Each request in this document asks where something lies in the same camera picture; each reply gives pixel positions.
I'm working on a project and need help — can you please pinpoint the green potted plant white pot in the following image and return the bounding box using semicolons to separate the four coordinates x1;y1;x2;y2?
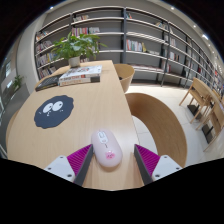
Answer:
50;31;108;69

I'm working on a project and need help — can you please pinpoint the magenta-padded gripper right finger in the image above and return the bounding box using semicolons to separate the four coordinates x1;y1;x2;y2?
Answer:
133;143;183;186

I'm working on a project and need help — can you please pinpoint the dark fuzzy-creature mouse pad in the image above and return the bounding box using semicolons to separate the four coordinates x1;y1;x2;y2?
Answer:
33;94;75;130

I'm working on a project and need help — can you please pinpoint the thick book red-lettered spine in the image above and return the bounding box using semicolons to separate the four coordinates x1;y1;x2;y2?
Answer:
59;76;101;88

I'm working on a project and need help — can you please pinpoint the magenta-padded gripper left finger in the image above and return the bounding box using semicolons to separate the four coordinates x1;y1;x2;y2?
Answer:
43;143;94;187

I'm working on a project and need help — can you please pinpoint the small green floor plant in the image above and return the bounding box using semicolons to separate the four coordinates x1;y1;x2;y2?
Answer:
12;74;24;92

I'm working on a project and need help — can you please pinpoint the black hardcover book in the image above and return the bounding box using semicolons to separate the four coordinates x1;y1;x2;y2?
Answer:
34;74;64;92

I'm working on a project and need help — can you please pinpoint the ceiling lights group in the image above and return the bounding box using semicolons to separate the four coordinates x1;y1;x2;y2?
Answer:
169;3;210;41

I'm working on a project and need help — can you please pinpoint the pale pink computer mouse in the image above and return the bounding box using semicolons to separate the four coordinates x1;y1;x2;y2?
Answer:
91;129;123;168

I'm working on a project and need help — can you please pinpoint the white illustrated cover book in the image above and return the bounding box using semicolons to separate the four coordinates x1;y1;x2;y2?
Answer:
58;65;104;83

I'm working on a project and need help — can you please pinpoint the grey bookshelf unit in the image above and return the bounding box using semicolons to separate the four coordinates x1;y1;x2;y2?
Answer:
34;5;224;98

